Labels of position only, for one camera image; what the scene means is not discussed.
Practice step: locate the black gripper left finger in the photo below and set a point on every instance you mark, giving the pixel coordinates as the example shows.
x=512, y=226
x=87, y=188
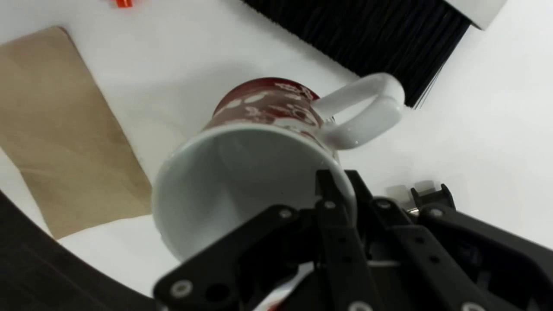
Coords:
x=348, y=276

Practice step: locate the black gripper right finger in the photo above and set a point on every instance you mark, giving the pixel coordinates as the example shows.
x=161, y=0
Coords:
x=398, y=264

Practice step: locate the red marker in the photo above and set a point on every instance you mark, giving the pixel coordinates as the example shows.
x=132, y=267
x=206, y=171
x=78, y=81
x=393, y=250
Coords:
x=284, y=290

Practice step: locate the maroon mug white inside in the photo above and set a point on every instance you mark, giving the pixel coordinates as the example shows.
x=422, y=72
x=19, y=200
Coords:
x=263, y=145

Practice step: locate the round white table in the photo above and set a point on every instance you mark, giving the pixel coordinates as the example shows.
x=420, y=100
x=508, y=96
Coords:
x=484, y=127

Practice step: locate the tan cloth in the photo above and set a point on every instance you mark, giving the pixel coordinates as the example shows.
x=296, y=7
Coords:
x=62, y=136

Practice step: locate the small orange black clamp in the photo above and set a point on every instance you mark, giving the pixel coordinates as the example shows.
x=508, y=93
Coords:
x=123, y=3

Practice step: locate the bar clamp orange handle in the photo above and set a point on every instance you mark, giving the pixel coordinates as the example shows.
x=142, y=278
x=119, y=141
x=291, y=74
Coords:
x=418, y=193

